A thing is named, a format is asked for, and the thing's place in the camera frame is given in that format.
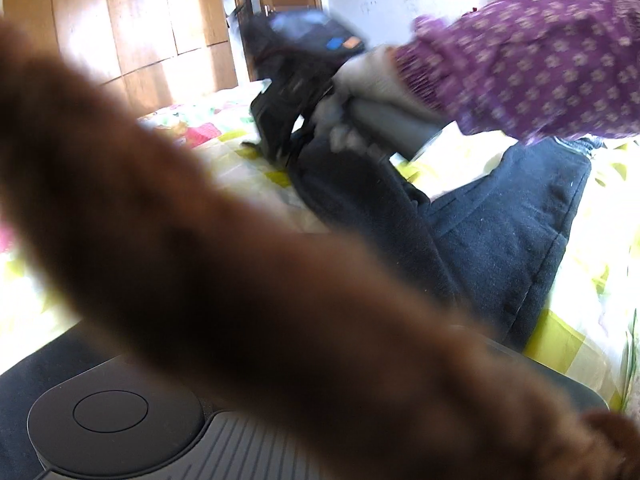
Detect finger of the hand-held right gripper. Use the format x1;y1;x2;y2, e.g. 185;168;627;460
248;80;307;162

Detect black pants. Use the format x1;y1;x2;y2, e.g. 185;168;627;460
290;132;593;353

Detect person's right hand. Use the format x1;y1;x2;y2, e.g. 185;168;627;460
311;45;443;157

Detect brown fuzzy cloth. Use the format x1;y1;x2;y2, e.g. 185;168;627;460
0;17;640;480

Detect wooden wardrobe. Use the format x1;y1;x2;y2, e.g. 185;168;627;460
0;0;238;111

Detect printed checked quilt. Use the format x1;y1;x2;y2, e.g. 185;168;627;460
0;87;640;413

